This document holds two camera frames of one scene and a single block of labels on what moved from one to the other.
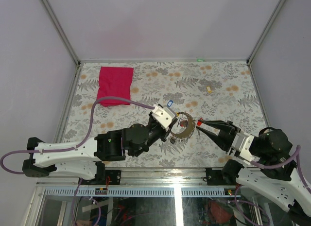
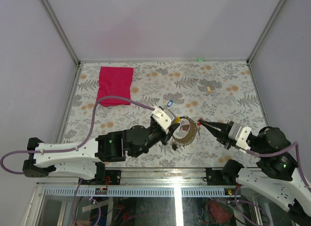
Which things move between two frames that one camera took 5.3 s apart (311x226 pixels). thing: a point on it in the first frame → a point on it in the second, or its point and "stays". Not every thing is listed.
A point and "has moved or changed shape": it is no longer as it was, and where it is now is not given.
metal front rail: [188, 182] stays
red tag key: [183, 123] has moved or changed shape
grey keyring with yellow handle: [186, 135] has moved or changed shape
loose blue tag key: [169, 103] stays
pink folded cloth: [114, 82] stays
